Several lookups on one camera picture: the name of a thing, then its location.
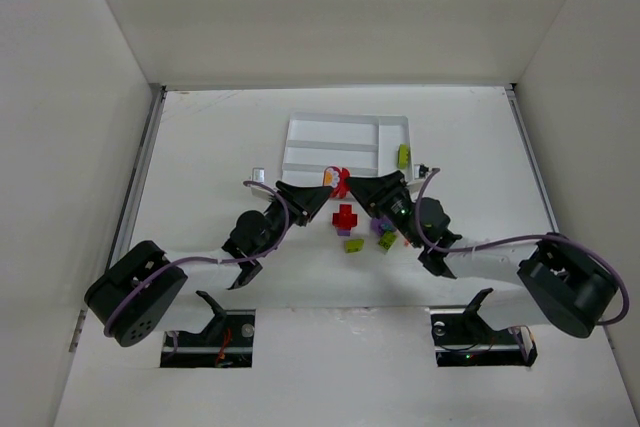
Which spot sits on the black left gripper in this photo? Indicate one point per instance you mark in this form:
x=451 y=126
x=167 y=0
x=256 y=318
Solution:
x=295 y=203

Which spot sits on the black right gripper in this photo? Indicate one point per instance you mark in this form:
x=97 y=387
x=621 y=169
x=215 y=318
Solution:
x=385 y=195

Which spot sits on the red flower lego brick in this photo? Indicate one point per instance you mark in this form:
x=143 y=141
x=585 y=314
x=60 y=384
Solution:
x=335 y=177

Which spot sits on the long green lego brick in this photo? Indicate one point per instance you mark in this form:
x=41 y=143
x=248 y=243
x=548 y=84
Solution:
x=403 y=156

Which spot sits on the large purple rounded lego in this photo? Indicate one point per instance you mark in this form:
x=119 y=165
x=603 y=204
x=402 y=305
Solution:
x=382 y=225

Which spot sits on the red long lego brick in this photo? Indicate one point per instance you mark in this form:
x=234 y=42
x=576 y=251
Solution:
x=345 y=218

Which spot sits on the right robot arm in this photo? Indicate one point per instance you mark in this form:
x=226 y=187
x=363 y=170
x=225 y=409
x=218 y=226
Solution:
x=552 y=279

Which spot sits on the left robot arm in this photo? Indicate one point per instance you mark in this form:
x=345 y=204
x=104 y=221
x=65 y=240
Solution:
x=131 y=298

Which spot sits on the white divided sorting tray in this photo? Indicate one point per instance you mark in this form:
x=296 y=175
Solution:
x=364 y=144

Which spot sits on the green flat square lego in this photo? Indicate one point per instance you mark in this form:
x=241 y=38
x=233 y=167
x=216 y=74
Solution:
x=387 y=240

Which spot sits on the green sloped lego brick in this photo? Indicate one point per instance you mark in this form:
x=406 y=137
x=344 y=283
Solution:
x=353 y=245

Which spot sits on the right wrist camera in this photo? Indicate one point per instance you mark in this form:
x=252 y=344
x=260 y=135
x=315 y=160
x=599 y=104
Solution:
x=421 y=171

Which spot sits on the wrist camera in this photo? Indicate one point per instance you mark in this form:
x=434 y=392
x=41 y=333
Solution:
x=421 y=171
x=258 y=175

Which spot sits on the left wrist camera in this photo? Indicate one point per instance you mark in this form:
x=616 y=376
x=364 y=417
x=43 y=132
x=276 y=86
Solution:
x=258 y=175

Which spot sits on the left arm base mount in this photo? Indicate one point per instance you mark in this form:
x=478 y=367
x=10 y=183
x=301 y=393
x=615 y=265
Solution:
x=225 y=342

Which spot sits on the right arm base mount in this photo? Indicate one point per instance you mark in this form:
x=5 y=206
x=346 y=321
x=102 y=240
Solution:
x=462 y=339

